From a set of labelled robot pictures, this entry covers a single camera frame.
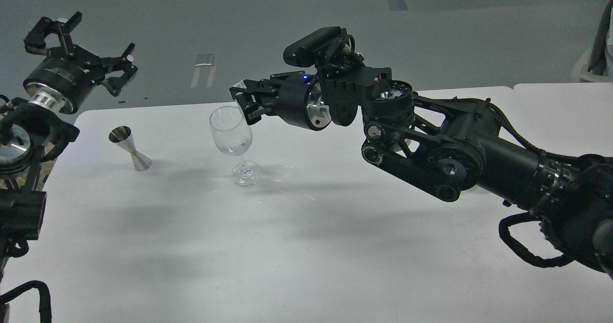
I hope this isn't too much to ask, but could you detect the clear ice cube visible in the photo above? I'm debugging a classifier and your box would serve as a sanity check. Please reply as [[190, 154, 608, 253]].
[[230, 80, 247, 105]]

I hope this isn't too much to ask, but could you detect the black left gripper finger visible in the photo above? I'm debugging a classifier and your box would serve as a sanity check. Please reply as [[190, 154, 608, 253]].
[[96, 43, 138, 98], [24, 11, 82, 60]]

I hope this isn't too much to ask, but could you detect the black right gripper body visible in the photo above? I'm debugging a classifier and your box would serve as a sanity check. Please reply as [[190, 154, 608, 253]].
[[275, 72, 331, 131]]

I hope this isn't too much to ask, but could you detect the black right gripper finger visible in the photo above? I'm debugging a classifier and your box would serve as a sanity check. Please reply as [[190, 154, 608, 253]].
[[229, 78, 281, 100], [237, 98, 278, 125]]

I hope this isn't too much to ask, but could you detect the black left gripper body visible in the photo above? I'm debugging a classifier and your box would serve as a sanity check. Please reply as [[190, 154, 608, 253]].
[[23, 57, 103, 114]]

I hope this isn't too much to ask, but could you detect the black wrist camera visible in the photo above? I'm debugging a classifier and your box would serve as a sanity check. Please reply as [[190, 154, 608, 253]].
[[283, 26, 355, 68]]

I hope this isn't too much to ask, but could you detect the steel double jigger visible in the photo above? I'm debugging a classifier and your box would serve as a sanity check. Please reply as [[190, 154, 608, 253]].
[[109, 125, 152, 172]]

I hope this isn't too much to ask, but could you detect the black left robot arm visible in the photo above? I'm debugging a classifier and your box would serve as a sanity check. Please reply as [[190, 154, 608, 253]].
[[0, 11, 137, 270]]

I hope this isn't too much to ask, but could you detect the clear wine glass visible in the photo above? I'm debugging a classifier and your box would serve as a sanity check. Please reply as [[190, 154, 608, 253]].
[[209, 106, 262, 187]]

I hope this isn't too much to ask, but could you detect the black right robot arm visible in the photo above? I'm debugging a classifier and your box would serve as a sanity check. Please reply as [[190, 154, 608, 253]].
[[230, 67, 612, 276]]

